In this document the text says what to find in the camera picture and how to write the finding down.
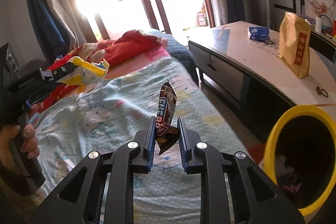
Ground brown chocolate bar wrapper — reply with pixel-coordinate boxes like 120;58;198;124
155;81;180;155

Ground yellow rim trash bin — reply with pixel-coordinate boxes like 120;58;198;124
262;105;335;223

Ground left hand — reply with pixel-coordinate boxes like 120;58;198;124
0;104;41;175

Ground Hello Kitty blue blanket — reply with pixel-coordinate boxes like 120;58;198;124
34;57;244;223

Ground dark blue left curtain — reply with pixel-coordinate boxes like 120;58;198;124
26;0;86;64

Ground purple foil wrapper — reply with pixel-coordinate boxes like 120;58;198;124
282;182;302;193

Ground white coffee table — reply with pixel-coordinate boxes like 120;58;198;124
187;21;335;107

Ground red floral quilt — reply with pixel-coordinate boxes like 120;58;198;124
37;29;169;113

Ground blue tissue pack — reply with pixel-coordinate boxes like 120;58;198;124
247;26;270;42

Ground brown paper bag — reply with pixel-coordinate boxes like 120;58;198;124
278;12;311;79

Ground black white TV cabinet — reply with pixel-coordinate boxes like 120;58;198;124
309;30;335;63

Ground white vase red flowers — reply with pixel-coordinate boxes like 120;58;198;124
310;0;330;34

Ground black hair tie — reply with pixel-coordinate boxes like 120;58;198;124
315;85;329;98

